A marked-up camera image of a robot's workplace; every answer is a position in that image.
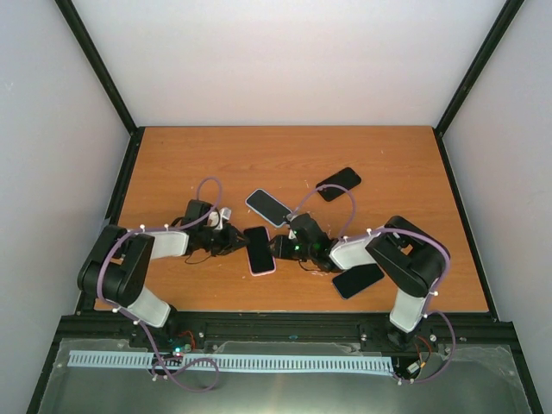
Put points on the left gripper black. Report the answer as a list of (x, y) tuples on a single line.
[(230, 244)]

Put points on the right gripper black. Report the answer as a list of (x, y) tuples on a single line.
[(279, 249)]

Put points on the pink translucent phone case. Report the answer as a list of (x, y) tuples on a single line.
[(260, 251)]

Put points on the light blue phone case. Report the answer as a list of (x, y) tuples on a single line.
[(268, 208)]

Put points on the blue-edged black phone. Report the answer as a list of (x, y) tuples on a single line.
[(357, 279)]

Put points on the black phone case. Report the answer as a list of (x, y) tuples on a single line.
[(335, 185)]

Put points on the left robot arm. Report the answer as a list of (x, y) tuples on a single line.
[(115, 270)]

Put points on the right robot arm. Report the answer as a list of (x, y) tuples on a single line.
[(414, 261)]

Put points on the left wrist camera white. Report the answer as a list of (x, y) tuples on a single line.
[(218, 218)]

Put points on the black front rail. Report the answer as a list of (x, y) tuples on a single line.
[(366, 330)]

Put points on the light blue cable duct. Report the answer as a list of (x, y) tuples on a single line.
[(242, 363)]

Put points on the left black frame post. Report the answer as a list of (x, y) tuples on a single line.
[(87, 45)]

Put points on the black frame post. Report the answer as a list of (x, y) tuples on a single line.
[(487, 48), (87, 45)]

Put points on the right black frame post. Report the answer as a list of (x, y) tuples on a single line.
[(487, 48)]

